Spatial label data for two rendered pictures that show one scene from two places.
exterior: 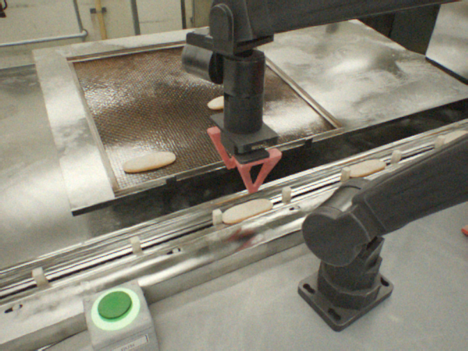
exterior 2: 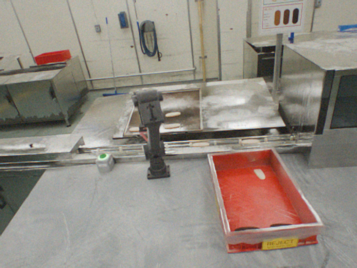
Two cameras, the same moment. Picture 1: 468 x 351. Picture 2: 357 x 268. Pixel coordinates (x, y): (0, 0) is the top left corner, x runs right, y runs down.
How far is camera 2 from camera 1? 1.00 m
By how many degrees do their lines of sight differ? 30
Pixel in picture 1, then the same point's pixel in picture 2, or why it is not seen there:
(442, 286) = (185, 179)
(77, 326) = not seen: hidden behind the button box
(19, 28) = (166, 65)
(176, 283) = (122, 159)
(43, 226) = (109, 141)
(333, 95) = (213, 117)
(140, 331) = (104, 162)
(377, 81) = (239, 114)
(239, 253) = (139, 156)
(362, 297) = (153, 171)
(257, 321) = (134, 172)
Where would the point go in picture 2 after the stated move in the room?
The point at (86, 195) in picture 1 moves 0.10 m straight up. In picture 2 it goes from (117, 134) to (113, 120)
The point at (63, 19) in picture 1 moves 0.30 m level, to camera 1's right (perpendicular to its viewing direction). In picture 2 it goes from (185, 61) to (198, 61)
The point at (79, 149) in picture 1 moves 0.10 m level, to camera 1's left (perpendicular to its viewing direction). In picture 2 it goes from (123, 123) to (112, 120)
